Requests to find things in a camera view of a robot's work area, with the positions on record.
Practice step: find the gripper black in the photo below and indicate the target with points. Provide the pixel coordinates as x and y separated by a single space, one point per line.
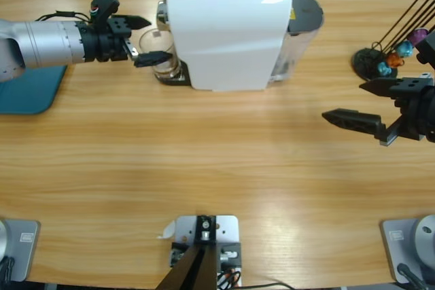
414 110
105 40

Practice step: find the clear drinking glass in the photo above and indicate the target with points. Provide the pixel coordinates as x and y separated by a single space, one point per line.
159 42

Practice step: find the white capsule coffee machine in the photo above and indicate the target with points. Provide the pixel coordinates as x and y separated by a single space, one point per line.
224 38

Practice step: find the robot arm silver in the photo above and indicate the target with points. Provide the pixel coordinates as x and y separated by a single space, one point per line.
37 45

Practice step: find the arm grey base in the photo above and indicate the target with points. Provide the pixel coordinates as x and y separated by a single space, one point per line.
397 249
23 252

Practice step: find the blue coffee capsule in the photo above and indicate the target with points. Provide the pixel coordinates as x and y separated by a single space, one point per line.
384 68

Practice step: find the orange coffee capsule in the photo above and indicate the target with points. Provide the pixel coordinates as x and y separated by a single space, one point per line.
394 60

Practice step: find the teal coffee capsule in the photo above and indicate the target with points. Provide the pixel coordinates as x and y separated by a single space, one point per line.
404 49

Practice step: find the purple coffee capsule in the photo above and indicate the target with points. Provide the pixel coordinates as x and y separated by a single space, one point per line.
417 36

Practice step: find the black capsule holder with rods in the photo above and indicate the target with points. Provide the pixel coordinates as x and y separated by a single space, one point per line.
365 62

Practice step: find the clear water tank dark lid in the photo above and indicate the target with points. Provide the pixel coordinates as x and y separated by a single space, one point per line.
304 11

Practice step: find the teal plastic tray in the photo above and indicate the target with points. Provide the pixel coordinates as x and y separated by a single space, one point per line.
30 94

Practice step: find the white tape tag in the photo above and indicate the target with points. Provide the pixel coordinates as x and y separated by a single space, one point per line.
168 230

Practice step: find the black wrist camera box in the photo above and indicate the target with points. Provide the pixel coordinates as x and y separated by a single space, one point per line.
105 3
426 50

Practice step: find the white block with dark post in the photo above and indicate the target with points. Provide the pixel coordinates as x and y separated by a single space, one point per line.
226 229

